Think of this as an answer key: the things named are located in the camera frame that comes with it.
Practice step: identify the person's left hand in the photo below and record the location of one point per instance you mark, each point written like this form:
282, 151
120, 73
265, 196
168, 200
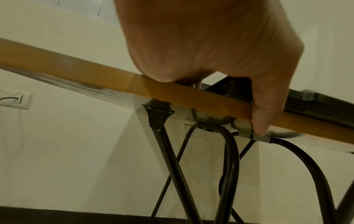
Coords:
210, 39

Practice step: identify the grey knob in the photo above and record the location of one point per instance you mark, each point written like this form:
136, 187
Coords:
308, 95

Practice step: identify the wooden folding table black legs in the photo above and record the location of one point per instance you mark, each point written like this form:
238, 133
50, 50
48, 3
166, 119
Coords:
83, 70

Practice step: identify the black flat device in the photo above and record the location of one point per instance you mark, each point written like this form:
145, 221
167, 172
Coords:
326, 105

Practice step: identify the white wall outlet plate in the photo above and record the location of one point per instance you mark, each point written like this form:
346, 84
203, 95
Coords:
197, 133

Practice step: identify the white wall socket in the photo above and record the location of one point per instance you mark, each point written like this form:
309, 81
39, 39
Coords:
23, 101

